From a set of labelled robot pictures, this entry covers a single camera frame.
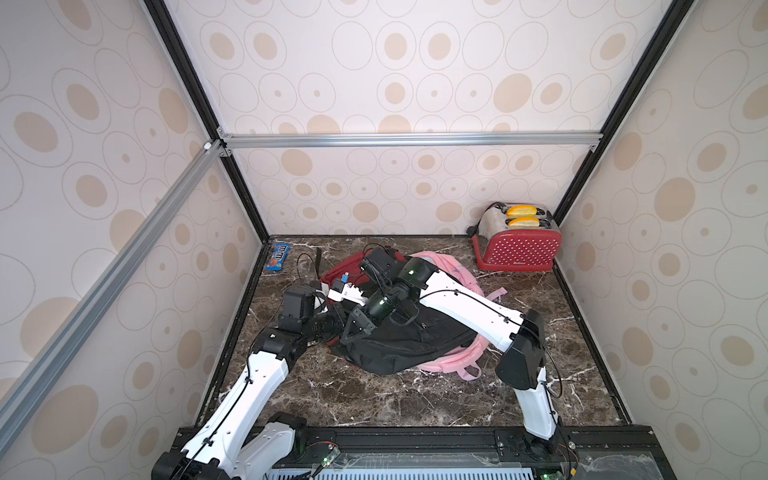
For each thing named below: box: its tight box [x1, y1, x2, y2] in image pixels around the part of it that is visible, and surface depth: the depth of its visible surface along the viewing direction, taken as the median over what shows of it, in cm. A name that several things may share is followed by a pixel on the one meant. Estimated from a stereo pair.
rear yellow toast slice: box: [507, 205, 537, 218], surface depth 102 cm
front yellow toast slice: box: [508, 217, 540, 229], surface depth 99 cm
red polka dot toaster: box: [472, 203, 562, 271], surface depth 104 cm
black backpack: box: [342, 302, 478, 374], surface depth 74 cm
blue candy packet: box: [266, 243, 290, 271], surface depth 115 cm
